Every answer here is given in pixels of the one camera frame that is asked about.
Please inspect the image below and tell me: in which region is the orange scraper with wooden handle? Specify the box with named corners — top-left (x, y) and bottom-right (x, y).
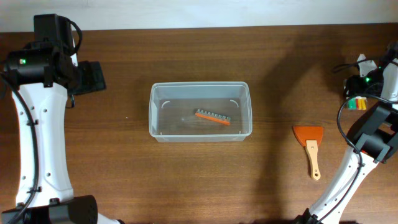
top-left (292, 126), bottom-right (323, 181)

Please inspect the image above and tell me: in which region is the clear plastic container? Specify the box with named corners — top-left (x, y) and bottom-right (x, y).
top-left (149, 82), bottom-right (252, 142)

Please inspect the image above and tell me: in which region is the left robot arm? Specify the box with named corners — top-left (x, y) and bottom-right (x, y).
top-left (1, 14), bottom-right (111, 224)

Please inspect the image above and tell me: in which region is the orange screwdriver bit holder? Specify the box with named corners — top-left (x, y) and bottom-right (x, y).
top-left (195, 109), bottom-right (231, 126)

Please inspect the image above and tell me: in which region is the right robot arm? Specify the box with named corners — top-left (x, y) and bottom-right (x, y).
top-left (293, 43), bottom-right (397, 224)

